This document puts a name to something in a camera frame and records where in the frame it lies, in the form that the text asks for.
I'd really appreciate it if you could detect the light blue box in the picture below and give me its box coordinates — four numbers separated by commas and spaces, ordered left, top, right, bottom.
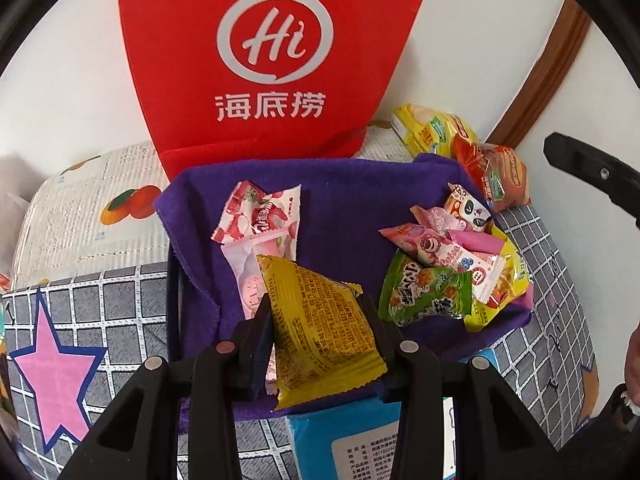
286, 347, 498, 480

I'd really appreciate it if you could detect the brown wooden door frame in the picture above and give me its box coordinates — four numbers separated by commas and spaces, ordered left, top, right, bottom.
485, 0, 593, 151

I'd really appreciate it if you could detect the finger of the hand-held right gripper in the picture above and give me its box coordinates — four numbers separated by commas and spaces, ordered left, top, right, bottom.
543, 132, 640, 228

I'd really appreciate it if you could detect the purple towel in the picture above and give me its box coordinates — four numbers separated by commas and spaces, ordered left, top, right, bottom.
154, 154, 532, 421

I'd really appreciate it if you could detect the grey grid bedsheet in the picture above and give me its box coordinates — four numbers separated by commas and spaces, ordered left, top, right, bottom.
0, 205, 601, 480

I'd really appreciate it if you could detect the white plastic bag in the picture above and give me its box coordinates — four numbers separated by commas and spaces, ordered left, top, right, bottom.
0, 155, 33, 281

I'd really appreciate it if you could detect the pink bear snack packet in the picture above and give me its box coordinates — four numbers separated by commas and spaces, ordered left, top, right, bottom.
378, 205, 506, 268

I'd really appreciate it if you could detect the yellow chip bag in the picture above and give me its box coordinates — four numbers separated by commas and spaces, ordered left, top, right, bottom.
390, 103, 482, 161

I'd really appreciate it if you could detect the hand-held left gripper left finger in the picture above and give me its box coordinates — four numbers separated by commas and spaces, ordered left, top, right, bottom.
60, 295, 276, 480

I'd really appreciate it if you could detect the red chip bag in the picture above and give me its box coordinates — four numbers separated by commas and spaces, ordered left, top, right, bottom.
451, 134, 532, 212

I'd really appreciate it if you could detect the yellow green snack packet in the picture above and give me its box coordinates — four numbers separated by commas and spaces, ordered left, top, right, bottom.
462, 225, 532, 334

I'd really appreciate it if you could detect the red paper bag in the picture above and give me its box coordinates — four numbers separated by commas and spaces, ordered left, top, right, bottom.
116, 0, 441, 183

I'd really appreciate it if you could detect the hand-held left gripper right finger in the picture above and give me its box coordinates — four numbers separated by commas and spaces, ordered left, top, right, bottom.
357, 292, 556, 480

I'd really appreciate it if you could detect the pale pink snack packet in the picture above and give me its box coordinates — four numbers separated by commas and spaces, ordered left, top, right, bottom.
221, 225, 301, 381

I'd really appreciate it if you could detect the panda print snack packet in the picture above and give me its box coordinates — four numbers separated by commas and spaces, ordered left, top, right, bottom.
444, 182, 494, 233

